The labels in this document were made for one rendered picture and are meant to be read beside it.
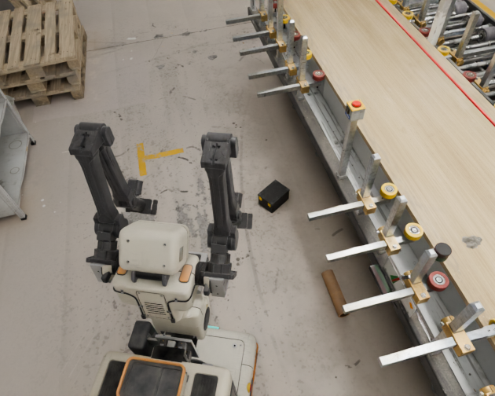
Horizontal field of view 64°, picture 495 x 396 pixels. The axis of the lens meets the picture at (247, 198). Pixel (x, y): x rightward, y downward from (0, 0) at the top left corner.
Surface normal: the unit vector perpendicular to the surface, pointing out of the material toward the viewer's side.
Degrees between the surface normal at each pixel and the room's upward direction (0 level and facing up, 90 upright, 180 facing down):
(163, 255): 47
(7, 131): 90
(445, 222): 0
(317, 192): 0
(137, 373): 0
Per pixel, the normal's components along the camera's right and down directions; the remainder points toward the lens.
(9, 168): -0.05, -0.61
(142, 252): -0.14, 0.17
